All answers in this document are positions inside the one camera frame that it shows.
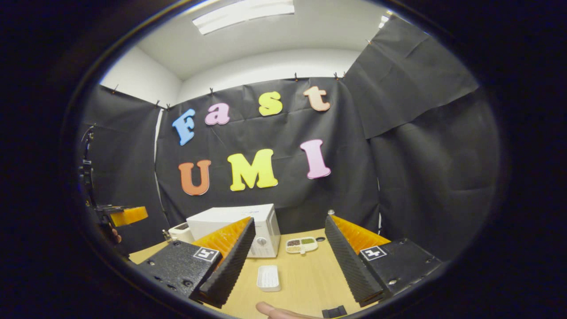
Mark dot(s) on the white toaster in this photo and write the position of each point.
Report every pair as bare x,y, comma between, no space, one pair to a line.
181,232

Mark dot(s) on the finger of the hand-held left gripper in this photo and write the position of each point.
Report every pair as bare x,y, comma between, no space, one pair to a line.
128,215

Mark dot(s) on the large ceiling light panel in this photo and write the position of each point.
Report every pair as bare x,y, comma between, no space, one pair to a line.
243,15

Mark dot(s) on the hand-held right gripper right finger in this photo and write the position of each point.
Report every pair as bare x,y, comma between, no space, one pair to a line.
350,268

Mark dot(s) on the small ceiling light panel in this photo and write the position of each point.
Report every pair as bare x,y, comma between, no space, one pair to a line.
384,21

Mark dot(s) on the white rectangular tray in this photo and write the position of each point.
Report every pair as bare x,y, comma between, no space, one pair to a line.
269,278

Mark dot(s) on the white microwave oven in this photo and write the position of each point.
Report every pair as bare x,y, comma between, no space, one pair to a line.
230,219

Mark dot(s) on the white divided bean dish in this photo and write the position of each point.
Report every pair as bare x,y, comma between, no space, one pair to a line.
301,245

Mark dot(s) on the black backdrop cloth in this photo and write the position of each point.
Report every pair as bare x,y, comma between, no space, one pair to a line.
421,155

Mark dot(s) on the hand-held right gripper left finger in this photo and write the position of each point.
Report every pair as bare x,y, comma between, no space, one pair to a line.
232,266

